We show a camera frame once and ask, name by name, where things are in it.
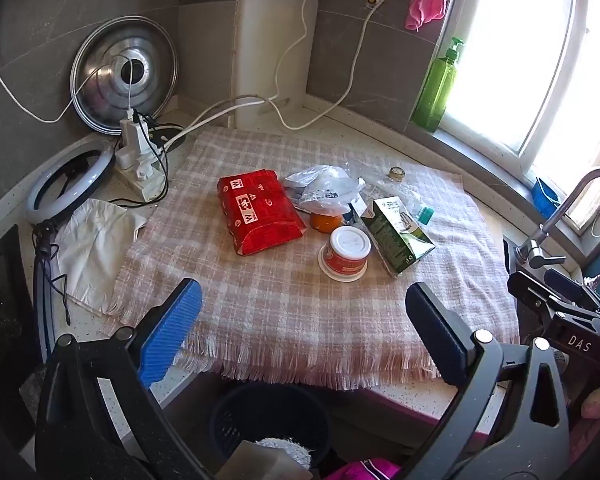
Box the blue plastic mesh basket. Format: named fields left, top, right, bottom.
left=210, top=384, right=331, bottom=468

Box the thick white power cable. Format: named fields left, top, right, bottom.
left=162, top=94, right=266, bottom=151

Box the white power strip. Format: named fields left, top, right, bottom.
left=112, top=145, right=171, bottom=202

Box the green soap pump bottle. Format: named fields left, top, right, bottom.
left=412, top=36, right=466, bottom=133

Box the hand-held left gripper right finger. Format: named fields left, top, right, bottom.
left=395, top=281, right=573, bottom=480

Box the thin white cable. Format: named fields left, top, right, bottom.
left=0, top=17, right=136, bottom=126
left=267, top=0, right=416, bottom=131

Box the person's right hand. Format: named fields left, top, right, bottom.
left=581, top=387, right=600, bottom=419

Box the person's pink jacket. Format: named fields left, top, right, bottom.
left=325, top=457, right=402, bottom=480

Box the white cutting board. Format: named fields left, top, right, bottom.
left=232, top=0, right=318, bottom=131

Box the pink hanging rag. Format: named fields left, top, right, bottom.
left=405, top=0, right=448, bottom=31

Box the white plastic bag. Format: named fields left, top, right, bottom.
left=283, top=165, right=366, bottom=218

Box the clear plastic blister packaging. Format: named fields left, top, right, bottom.
left=347, top=160, right=431, bottom=221

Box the steel kitchen faucet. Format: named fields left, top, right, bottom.
left=515, top=169, right=600, bottom=268

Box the red and white paper cup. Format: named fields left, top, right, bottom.
left=318, top=225, right=372, bottom=282

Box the pink plaid fringed cloth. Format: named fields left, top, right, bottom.
left=102, top=130, right=521, bottom=391

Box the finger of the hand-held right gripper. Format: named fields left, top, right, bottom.
left=547, top=266, right=600, bottom=311
left=507, top=270, right=588, bottom=323

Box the orange fruit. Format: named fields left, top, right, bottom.
left=310, top=212, right=345, bottom=233

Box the white window frame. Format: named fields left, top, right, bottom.
left=437, top=0, right=600, bottom=233

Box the blue box on windowsill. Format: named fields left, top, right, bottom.
left=532, top=177, right=563, bottom=216

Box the white ring light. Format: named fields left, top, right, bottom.
left=26, top=140, right=117, bottom=223

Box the red plastic food package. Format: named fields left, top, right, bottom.
left=216, top=169, right=307, bottom=256

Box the white cloth bag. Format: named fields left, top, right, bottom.
left=55, top=199, right=151, bottom=317

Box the green drink carton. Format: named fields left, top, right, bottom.
left=360, top=196, right=437, bottom=278

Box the steel pot lid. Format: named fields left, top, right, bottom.
left=70, top=30, right=178, bottom=136

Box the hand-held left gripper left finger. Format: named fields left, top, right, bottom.
left=34, top=277, right=216, bottom=480

